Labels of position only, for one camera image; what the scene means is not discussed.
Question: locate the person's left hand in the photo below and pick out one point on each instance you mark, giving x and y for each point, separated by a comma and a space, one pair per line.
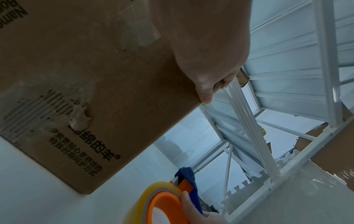
210, 39

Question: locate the large taped brown cardboard box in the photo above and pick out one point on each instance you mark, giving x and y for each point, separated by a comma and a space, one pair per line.
333, 151

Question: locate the orange and blue tape dispenser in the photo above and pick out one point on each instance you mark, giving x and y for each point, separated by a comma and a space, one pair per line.
185, 186

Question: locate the small brown cardboard box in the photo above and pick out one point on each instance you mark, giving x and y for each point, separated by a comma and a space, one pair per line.
243, 77

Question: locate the white foam puzzle mat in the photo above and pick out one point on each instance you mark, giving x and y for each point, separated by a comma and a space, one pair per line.
244, 183

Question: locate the white metal shelf rack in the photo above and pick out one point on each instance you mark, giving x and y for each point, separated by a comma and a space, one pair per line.
290, 91

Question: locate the brown printed cardboard box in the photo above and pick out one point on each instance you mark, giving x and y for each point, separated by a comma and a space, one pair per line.
91, 87

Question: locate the person's right hand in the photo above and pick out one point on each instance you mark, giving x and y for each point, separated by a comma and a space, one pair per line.
206, 215

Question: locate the clear yellowish packing tape roll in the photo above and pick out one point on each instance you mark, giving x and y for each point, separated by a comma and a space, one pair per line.
148, 196

